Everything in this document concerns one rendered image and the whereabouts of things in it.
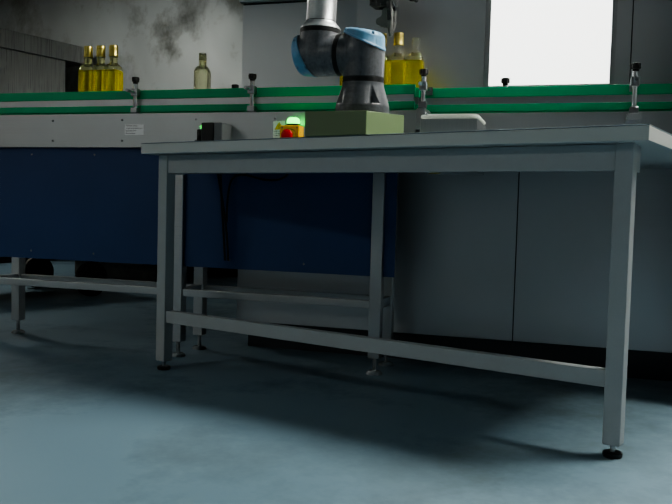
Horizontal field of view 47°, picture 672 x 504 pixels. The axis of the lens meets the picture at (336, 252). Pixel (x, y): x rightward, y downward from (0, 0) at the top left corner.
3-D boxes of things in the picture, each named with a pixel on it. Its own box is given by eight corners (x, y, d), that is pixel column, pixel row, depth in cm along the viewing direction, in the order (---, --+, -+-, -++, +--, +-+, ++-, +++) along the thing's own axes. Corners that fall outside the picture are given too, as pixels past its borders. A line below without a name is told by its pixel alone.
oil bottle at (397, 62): (406, 116, 271) (408, 54, 270) (402, 114, 266) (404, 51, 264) (390, 116, 273) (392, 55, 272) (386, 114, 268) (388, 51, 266)
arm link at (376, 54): (375, 75, 209) (377, 23, 208) (330, 75, 215) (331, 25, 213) (390, 79, 220) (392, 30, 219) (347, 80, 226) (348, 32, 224)
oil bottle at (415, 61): (423, 116, 269) (425, 54, 268) (420, 114, 264) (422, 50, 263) (407, 116, 271) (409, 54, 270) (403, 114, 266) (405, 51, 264)
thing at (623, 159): (619, 460, 175) (634, 142, 172) (154, 369, 260) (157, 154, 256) (629, 451, 183) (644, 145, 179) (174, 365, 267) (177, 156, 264)
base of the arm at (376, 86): (377, 111, 208) (378, 74, 207) (326, 111, 215) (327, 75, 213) (396, 115, 222) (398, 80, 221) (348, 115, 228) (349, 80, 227)
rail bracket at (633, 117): (638, 142, 242) (641, 69, 241) (642, 137, 226) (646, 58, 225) (622, 142, 244) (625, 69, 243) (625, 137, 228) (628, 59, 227)
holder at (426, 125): (486, 152, 255) (487, 128, 254) (476, 145, 228) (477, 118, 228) (435, 152, 260) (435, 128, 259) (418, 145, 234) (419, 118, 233)
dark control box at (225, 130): (231, 149, 271) (232, 124, 271) (221, 147, 264) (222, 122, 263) (210, 149, 274) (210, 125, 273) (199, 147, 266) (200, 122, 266)
